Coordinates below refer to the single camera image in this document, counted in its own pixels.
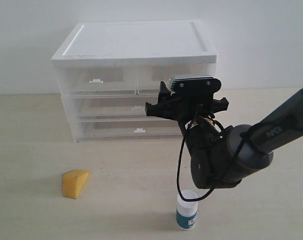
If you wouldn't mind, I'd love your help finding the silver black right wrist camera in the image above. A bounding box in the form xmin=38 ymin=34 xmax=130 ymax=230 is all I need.
xmin=168 ymin=74 xmax=222 ymax=98

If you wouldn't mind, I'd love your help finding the wide clear drawer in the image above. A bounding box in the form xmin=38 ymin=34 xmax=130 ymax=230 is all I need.
xmin=70 ymin=93 xmax=182 ymax=119
xmin=77 ymin=118 xmax=181 ymax=141

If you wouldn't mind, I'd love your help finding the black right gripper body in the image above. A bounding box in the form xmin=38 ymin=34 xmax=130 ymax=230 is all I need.
xmin=145 ymin=81 xmax=229 ymax=123

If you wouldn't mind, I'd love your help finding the white cap teal bottle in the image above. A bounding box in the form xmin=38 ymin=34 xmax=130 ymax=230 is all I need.
xmin=176 ymin=194 xmax=198 ymax=230

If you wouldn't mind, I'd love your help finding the bottom wide clear drawer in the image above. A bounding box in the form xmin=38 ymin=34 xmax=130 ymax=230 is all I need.
xmin=77 ymin=118 xmax=181 ymax=141

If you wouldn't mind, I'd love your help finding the white plastic drawer cabinet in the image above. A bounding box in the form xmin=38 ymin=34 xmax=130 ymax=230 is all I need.
xmin=51 ymin=20 xmax=218 ymax=142

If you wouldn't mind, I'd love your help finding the middle wide clear drawer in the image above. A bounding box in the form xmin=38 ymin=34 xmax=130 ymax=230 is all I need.
xmin=70 ymin=93 xmax=182 ymax=119

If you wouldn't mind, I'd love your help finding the yellow cheese wedge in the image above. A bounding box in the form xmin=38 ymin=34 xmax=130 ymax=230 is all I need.
xmin=61 ymin=169 xmax=90 ymax=200

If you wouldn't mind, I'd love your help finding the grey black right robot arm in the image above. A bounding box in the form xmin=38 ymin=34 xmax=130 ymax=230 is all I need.
xmin=145 ymin=77 xmax=303 ymax=190

